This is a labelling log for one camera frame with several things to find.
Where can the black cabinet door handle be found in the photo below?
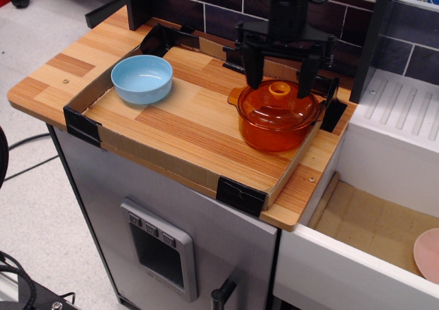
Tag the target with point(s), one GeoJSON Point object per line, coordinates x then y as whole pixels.
{"type": "Point", "coordinates": [219, 297]}

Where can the cardboard fence with black tape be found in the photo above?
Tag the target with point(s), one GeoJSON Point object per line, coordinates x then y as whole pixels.
{"type": "Point", "coordinates": [193, 135]}

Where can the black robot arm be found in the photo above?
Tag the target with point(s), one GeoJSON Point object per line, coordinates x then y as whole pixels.
{"type": "Point", "coordinates": [286, 35]}

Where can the dark shelf upright post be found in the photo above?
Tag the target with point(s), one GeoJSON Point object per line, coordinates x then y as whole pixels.
{"type": "Point", "coordinates": [371, 49]}

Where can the black equipment with cables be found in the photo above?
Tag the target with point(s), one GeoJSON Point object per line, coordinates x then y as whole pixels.
{"type": "Point", "coordinates": [20, 291]}

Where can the pink plate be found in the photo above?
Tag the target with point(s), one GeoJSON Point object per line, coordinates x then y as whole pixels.
{"type": "Point", "coordinates": [426, 254]}

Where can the orange transparent pot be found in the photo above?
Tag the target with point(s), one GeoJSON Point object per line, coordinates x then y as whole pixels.
{"type": "Point", "coordinates": [270, 140]}

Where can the grey toy dishwasher cabinet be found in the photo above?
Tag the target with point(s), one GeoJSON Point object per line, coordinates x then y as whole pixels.
{"type": "Point", "coordinates": [164, 245]}

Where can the light blue bowl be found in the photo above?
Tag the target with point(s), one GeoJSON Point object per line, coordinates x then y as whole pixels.
{"type": "Point", "coordinates": [142, 79]}

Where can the orange transparent pot lid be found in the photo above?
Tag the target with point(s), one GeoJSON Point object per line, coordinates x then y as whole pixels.
{"type": "Point", "coordinates": [275, 105]}

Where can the white toy sink unit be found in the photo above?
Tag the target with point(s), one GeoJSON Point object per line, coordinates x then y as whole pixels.
{"type": "Point", "coordinates": [354, 246]}

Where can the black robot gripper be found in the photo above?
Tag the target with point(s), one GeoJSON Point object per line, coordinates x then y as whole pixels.
{"type": "Point", "coordinates": [286, 35]}

